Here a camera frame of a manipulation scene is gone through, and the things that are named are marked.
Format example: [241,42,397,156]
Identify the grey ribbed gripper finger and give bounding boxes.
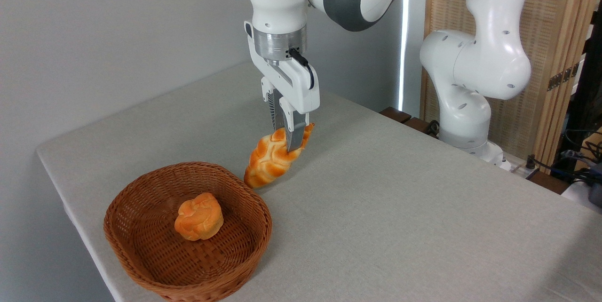
[279,97,311,153]
[261,77,285,131]

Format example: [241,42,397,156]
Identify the blue grey box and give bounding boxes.
[587,163,602,208]

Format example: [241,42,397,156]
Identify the dark brown wooden block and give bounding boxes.
[379,107,412,124]
[405,117,440,139]

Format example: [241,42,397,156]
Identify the wooden rattan folding screen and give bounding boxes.
[420,0,602,167]

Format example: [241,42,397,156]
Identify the black vertical post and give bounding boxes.
[555,0,602,167]

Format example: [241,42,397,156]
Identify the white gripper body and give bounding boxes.
[244,21,320,114]

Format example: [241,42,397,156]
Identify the black cable bundle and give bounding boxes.
[526,128,602,186]

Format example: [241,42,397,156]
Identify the dark metal screen hinge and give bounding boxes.
[547,63,580,92]

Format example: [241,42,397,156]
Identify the grey tablecloth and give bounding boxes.
[37,62,602,302]

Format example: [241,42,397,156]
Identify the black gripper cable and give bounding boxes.
[288,48,315,90]

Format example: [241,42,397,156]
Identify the long braided bread loaf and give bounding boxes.
[243,123,315,189]

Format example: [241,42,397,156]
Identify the small round bread bun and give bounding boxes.
[174,192,224,241]

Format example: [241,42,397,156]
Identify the brown wicker basket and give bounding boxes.
[103,161,273,302]

